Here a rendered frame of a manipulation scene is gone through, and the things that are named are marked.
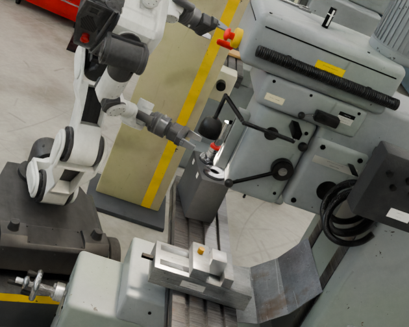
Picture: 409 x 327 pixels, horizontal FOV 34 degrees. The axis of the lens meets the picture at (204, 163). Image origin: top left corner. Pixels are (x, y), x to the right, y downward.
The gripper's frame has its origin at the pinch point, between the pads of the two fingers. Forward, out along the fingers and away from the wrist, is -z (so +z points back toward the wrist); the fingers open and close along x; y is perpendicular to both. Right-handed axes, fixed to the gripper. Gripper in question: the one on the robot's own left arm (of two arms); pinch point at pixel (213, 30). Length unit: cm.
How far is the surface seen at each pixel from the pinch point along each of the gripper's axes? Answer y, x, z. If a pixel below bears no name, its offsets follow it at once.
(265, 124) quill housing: -68, 59, 26
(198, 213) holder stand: -79, -4, -7
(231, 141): -70, 44, 24
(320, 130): -67, 70, 12
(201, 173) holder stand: -65, 3, 0
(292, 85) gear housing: -60, 72, 28
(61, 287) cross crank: -115, -27, 35
